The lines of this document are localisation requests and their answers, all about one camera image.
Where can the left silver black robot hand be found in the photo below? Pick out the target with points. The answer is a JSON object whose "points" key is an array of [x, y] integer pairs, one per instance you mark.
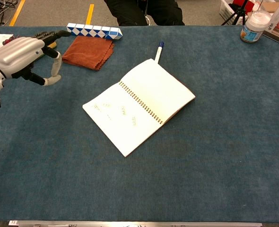
{"points": [[16, 55]]}

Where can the kraft cover spiral notebook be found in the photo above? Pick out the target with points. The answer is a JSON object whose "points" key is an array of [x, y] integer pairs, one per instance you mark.
{"points": [[139, 104]]}

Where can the brown folded cloth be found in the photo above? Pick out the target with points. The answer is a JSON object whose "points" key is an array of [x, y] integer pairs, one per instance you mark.
{"points": [[87, 53]]}

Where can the blue white snake puzzle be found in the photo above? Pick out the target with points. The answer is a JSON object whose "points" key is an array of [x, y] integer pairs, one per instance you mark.
{"points": [[94, 32]]}

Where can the person in black clothes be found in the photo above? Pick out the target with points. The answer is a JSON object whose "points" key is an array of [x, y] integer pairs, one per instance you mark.
{"points": [[130, 11]]}

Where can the blue white marker pen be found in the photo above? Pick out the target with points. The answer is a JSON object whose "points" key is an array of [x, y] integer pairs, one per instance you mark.
{"points": [[159, 52]]}

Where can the white plastic crate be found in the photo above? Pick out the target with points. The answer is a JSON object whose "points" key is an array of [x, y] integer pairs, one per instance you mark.
{"points": [[225, 10]]}

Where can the teal felt table cover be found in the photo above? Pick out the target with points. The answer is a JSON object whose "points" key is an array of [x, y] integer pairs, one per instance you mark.
{"points": [[212, 153]]}

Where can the white lid jar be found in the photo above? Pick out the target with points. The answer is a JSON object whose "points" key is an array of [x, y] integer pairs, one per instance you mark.
{"points": [[254, 28]]}

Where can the brown cardboard box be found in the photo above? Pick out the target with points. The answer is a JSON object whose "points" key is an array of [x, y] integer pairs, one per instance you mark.
{"points": [[270, 6]]}

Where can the aluminium table edge rail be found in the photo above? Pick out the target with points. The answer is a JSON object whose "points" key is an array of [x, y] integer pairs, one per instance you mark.
{"points": [[130, 224]]}

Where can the black camera tripod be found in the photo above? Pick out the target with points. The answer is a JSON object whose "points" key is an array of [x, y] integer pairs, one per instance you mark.
{"points": [[236, 13]]}

